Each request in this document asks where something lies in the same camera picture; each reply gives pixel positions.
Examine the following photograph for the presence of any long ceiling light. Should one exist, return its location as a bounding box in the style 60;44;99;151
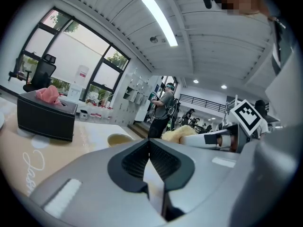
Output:
141;0;178;47

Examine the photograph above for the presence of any row of clear water jugs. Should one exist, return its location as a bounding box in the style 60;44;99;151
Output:
87;105;115;124

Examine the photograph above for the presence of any white flower bouquet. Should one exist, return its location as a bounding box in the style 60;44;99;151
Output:
86;91;100;105

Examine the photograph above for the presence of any tan fibrous loofah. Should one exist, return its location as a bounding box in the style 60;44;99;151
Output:
162;124;197;143

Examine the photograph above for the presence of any gray locker cabinet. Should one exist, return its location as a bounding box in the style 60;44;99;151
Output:
111;72;154;124

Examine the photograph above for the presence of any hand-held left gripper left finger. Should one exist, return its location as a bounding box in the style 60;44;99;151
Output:
29;138;168;227

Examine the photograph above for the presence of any pink tissue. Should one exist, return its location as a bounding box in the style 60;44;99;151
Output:
35;85;63;107

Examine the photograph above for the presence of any olive ceramic bowl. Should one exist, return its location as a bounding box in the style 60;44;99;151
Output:
107;133;134;148

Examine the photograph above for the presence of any person's dark gray jacket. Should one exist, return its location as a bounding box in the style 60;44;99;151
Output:
267;15;295;75

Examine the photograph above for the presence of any black framed window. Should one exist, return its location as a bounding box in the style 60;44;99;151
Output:
20;7;131;104

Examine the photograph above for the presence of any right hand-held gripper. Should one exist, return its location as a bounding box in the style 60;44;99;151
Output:
183;99;261;154

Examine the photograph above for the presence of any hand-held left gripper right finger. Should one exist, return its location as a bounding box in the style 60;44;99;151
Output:
149;138;243;227

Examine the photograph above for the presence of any black office chair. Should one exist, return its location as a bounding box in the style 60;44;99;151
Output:
22;53;57;93

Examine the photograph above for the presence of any black metal railing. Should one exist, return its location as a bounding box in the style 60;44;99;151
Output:
178;93;228;114

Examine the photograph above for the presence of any white water dispenser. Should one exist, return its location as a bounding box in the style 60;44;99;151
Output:
67;64;90;103

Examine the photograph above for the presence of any wooden step platform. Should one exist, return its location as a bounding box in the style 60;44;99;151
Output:
127;122;152;139

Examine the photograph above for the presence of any black tissue box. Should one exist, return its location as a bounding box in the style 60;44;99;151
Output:
17;90;79;143

